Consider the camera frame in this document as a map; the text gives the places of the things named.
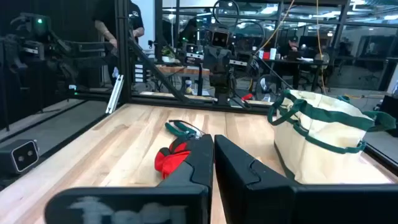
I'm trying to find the cream canvas green-trimmed gardening bag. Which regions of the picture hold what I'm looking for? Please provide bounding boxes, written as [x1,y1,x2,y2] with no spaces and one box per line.
[267,89,397,185]

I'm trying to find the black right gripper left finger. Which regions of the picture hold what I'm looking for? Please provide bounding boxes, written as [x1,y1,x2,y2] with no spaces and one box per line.
[44,133,215,224]

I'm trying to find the person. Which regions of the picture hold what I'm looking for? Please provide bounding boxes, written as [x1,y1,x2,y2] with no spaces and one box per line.
[278,35,301,62]
[93,0,146,86]

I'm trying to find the red and black gardening glove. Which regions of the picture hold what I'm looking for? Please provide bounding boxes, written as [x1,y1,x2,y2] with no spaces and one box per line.
[154,136,192,180]

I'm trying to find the wooden desk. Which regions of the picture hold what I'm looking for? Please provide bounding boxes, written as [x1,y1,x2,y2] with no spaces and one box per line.
[155,64,212,76]

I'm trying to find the black camera box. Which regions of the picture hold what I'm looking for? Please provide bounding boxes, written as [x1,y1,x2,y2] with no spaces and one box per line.
[0,139,40,175]

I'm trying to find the yellow hanging cable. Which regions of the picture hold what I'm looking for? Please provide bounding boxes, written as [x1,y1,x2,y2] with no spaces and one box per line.
[314,0,328,96]

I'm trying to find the black floor fan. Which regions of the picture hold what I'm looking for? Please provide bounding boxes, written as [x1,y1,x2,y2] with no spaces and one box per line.
[254,73,282,103]

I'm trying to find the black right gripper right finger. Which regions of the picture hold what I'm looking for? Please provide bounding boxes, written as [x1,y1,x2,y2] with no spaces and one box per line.
[214,134,398,224]

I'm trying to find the black office desk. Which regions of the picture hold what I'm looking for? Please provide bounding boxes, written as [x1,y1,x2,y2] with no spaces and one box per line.
[257,57,330,91]

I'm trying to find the silver aluminium extrusion bar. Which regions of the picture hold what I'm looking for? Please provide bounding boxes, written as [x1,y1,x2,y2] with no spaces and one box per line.
[104,73,125,114]

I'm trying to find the green-handled pruning shears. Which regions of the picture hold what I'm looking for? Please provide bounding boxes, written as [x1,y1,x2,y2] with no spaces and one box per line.
[164,119,206,141]

